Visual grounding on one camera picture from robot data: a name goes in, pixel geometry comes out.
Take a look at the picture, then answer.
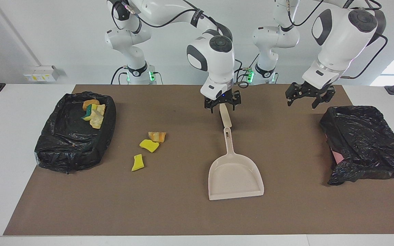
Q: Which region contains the crumpled black trash bag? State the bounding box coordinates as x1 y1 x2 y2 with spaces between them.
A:
319 105 394 186

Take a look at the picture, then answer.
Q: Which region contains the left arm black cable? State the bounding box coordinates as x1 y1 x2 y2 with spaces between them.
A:
286 0 389 80

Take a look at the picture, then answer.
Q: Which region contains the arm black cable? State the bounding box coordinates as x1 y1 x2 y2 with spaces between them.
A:
113 0 252 89
286 0 389 80

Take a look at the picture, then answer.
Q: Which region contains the beige hand brush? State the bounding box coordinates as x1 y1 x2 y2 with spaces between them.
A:
219 103 232 129

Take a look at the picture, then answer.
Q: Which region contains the yellow sponge piece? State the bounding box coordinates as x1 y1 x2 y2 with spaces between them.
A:
139 139 160 153
81 104 97 121
131 154 145 172

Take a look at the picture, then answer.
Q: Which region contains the pink plastic bin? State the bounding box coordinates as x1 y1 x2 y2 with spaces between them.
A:
330 147 344 164

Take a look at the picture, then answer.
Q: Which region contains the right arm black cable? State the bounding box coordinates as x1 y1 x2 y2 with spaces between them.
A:
113 0 252 89

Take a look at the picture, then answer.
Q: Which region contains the beige plastic dustpan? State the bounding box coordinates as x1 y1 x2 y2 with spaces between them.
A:
208 127 265 201

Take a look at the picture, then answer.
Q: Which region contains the brown table mat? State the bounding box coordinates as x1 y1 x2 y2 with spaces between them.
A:
3 84 394 236

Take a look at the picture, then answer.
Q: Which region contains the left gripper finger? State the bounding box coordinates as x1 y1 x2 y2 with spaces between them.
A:
312 87 336 110
285 84 303 106

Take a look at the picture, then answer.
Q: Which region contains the white wall socket box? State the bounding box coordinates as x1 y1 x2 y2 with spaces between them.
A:
24 66 60 82

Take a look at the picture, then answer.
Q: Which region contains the open bin with black liner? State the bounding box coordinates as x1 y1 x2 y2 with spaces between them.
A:
34 91 117 174

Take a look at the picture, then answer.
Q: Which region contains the brown toy bread roll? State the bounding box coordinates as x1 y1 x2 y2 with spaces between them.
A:
82 99 101 110

